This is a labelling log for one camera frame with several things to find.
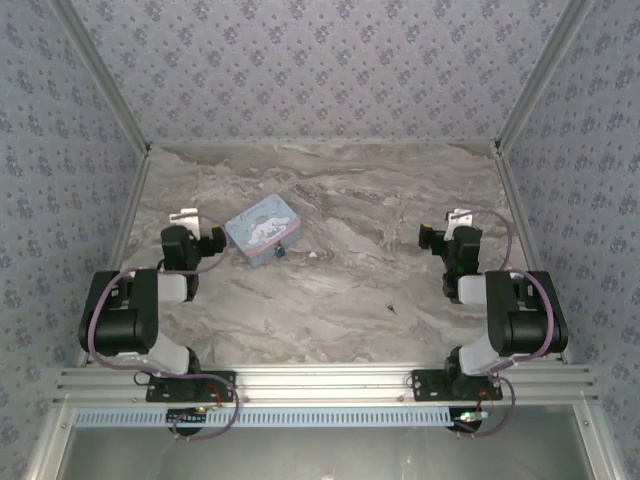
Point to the pastel cartoon tin box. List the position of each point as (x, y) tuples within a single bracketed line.
[(260, 227)]

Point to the small blue padlock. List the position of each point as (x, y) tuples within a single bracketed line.
[(280, 251)]

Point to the small metal key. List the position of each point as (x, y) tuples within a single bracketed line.
[(391, 308)]

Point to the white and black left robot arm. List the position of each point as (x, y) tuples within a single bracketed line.
[(125, 325)]

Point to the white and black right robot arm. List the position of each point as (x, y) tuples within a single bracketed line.
[(520, 325)]

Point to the small black circuit board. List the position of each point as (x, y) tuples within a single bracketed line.
[(467, 419), (187, 416)]

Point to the grey metal lower panel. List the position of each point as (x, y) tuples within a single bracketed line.
[(320, 455)]

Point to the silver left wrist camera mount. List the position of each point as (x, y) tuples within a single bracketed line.
[(184, 219)]

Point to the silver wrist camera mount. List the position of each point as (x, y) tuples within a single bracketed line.
[(184, 219), (459, 220)]

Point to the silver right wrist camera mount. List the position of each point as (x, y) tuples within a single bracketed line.
[(459, 220)]

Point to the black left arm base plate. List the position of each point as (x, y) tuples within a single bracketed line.
[(222, 385)]

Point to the aluminium table end rail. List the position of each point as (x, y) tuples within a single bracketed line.
[(320, 143)]

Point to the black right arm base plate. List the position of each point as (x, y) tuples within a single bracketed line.
[(425, 385)]

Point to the aluminium rail under arm bases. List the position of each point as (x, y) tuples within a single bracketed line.
[(320, 385)]

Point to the slanted aluminium frame post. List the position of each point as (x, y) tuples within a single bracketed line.
[(106, 75), (539, 75)]

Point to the aluminium lower frame post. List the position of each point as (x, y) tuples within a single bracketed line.
[(47, 450), (597, 450)]

